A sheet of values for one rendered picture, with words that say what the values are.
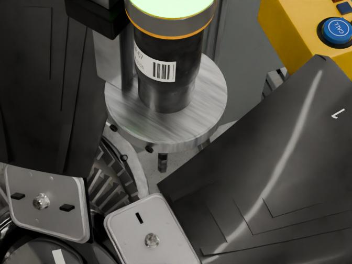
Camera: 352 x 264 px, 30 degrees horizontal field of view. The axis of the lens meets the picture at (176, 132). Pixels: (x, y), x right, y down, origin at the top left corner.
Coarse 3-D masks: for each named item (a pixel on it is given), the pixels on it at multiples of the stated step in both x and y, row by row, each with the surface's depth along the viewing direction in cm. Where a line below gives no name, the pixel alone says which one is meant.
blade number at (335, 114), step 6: (342, 102) 66; (330, 108) 66; (336, 108) 66; (342, 108) 66; (348, 108) 66; (324, 114) 66; (330, 114) 66; (336, 114) 66; (342, 114) 66; (348, 114) 66; (330, 120) 65; (336, 120) 66; (342, 120) 66
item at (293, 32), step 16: (272, 0) 94; (288, 0) 93; (304, 0) 93; (320, 0) 93; (272, 16) 96; (288, 16) 91; (304, 16) 91; (320, 16) 91; (336, 16) 91; (272, 32) 98; (288, 32) 93; (304, 32) 90; (320, 32) 90; (288, 48) 94; (304, 48) 89; (320, 48) 88; (336, 48) 89; (288, 64) 96
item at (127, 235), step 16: (128, 208) 62; (144, 208) 62; (160, 208) 62; (112, 224) 61; (128, 224) 61; (144, 224) 61; (160, 224) 61; (176, 224) 61; (112, 240) 60; (128, 240) 60; (144, 240) 60; (160, 240) 60; (176, 240) 60; (128, 256) 59; (144, 256) 59; (160, 256) 59; (176, 256) 59; (192, 256) 59
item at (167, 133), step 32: (64, 0) 32; (96, 0) 32; (96, 32) 34; (128, 32) 34; (96, 64) 37; (128, 64) 36; (128, 96) 37; (224, 96) 37; (128, 128) 36; (160, 128) 36; (192, 128) 36
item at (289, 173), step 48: (288, 96) 66; (336, 96) 66; (240, 144) 64; (288, 144) 64; (336, 144) 65; (192, 192) 62; (240, 192) 62; (288, 192) 62; (336, 192) 63; (192, 240) 60; (240, 240) 60; (288, 240) 61; (336, 240) 62
